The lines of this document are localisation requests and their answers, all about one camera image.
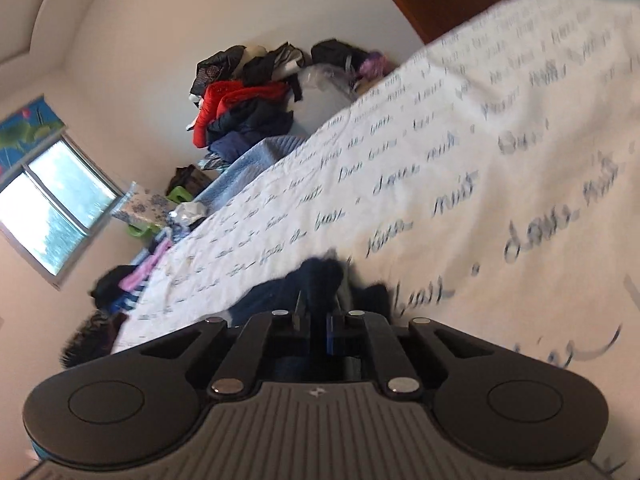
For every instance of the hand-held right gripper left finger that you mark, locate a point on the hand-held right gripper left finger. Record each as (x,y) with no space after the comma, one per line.
(252,345)

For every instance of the blue floral pillow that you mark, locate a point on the blue floral pillow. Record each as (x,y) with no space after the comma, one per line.
(142,207)

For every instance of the cream cloth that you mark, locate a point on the cream cloth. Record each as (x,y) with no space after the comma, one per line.
(257,51)

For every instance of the red jacket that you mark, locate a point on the red jacket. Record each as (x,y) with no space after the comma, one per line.
(225,100)

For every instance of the window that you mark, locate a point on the window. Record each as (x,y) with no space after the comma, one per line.
(55,200)

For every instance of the small clear plastic bag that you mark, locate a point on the small clear plastic bag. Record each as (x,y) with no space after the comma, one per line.
(187,212)

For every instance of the dark plaid garment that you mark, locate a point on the dark plaid garment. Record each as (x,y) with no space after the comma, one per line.
(215,67)

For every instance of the white script printed bedsheet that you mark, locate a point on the white script printed bedsheet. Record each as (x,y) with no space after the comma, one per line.
(450,185)

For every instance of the light blue quilted mattress pad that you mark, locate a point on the light blue quilted mattress pad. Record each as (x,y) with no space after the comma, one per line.
(260,155)

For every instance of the dark navy small garment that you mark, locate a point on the dark navy small garment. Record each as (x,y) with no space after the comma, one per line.
(320,280)

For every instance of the large translucent plastic bag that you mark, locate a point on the large translucent plastic bag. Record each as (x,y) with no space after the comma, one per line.
(320,95)

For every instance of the black bag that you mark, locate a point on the black bag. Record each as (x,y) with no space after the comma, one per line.
(335,52)

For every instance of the black furry garment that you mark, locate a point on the black furry garment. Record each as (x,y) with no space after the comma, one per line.
(90,340)

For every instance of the navy jacket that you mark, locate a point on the navy jacket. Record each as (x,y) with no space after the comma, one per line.
(250,120)

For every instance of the purple cloth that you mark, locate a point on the purple cloth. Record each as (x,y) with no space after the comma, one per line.
(374,65)

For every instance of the dark brown bag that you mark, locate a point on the dark brown bag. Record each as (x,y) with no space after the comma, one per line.
(187,177)

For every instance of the black hanging garment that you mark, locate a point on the black hanging garment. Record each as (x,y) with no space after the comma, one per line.
(270,67)

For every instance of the black cloth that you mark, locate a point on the black cloth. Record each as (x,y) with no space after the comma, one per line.
(107,285)

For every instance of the lotus print roller blind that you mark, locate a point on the lotus print roller blind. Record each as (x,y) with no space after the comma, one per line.
(27,127)

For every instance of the green plastic stool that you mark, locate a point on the green plastic stool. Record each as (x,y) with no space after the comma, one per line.
(180,194)

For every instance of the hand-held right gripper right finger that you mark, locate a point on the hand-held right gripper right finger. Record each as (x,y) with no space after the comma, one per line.
(332,337)

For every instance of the blue white striped cloth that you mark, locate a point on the blue white striped cloth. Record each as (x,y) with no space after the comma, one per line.
(127,300)

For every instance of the pink cloth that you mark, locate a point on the pink cloth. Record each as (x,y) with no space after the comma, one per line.
(145,265)

